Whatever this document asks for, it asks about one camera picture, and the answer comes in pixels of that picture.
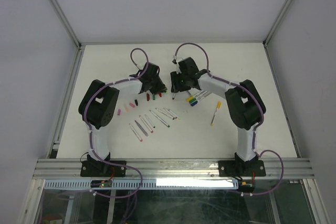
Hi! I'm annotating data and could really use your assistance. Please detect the green cap rainbow marker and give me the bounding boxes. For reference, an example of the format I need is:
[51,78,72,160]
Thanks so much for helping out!
[149,110,170,127]

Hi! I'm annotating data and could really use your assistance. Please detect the black cap whiteboard marker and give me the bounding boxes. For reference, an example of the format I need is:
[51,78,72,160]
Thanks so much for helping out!
[145,114,155,128]

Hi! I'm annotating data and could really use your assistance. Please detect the translucent grey highlighter pen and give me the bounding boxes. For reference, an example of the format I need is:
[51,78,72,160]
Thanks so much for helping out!
[135,120,149,137]

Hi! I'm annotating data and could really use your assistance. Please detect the pink cap acrylic marker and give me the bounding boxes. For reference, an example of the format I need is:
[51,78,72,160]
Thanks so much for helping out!
[139,116,154,133]

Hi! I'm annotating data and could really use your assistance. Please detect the magenta cap acrylic marker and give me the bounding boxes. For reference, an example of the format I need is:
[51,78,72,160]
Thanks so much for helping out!
[129,124,143,142]

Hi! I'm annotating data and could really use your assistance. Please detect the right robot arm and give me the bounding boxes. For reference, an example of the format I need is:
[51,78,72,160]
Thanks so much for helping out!
[171,57,266,178]

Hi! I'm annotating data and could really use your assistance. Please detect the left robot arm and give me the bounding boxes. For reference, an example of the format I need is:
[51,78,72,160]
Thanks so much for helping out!
[78,63,167,177]

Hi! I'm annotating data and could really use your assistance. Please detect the blue cap marker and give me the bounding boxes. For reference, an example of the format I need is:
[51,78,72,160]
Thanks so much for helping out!
[189,92,212,106]

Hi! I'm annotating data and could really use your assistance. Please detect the yellow cap long marker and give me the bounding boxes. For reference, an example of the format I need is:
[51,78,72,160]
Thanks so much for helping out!
[211,101,222,126]

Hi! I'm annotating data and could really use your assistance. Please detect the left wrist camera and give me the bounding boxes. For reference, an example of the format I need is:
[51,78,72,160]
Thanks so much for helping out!
[135,62,146,70]

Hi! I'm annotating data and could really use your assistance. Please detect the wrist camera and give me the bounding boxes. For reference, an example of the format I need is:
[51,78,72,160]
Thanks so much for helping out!
[135,62,146,70]
[172,55,184,74]

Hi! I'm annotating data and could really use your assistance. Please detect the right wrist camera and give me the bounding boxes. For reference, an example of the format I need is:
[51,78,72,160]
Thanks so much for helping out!
[172,55,184,74]

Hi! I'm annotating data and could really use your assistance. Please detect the left aluminium frame post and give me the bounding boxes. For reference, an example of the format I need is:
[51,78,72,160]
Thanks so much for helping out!
[48,0,81,49]

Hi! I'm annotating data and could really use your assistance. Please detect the aluminium frame post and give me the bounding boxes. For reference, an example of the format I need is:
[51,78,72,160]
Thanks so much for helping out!
[262,0,294,48]
[48,0,81,49]

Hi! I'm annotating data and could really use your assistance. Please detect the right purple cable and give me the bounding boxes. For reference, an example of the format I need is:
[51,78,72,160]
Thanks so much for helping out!
[174,42,286,197]

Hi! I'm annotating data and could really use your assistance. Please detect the purple cable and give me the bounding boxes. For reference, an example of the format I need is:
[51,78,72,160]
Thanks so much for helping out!
[174,42,286,197]
[83,48,144,198]

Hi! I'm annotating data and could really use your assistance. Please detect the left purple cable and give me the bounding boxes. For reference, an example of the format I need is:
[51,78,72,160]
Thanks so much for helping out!
[83,48,144,198]

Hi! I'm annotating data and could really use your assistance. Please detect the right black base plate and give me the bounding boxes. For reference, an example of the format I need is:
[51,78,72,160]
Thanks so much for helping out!
[218,160,266,178]

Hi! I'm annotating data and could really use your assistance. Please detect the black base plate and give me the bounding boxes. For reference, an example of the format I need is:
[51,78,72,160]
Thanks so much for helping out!
[218,160,266,178]
[80,159,127,178]

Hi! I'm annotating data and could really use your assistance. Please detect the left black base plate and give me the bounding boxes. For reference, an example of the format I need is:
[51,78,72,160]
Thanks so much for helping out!
[80,159,127,178]

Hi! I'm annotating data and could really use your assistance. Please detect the aluminium mounting rail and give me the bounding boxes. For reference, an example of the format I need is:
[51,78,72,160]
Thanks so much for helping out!
[33,157,315,180]

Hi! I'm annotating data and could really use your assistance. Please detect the right aluminium frame post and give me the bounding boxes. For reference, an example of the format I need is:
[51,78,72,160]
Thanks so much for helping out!
[262,0,294,48]

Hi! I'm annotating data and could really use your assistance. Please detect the grey slotted cable duct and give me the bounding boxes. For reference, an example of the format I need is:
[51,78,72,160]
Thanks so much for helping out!
[44,178,238,190]

